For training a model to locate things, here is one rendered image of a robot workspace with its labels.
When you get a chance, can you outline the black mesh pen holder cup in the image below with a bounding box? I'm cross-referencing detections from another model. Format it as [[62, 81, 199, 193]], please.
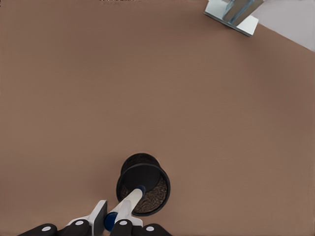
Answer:
[[116, 153, 171, 217]]

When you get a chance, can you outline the silver frame post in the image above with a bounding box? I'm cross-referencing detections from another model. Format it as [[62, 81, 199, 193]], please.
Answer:
[[222, 0, 264, 26]]

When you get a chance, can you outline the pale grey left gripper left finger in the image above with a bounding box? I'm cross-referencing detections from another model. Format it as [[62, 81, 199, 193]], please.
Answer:
[[58, 199, 109, 236]]

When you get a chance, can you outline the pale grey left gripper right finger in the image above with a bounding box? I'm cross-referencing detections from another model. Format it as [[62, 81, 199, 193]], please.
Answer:
[[112, 199, 144, 236]]

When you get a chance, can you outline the silver frame post foot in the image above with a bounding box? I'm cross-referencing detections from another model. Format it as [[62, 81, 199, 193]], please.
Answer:
[[203, 0, 259, 37]]

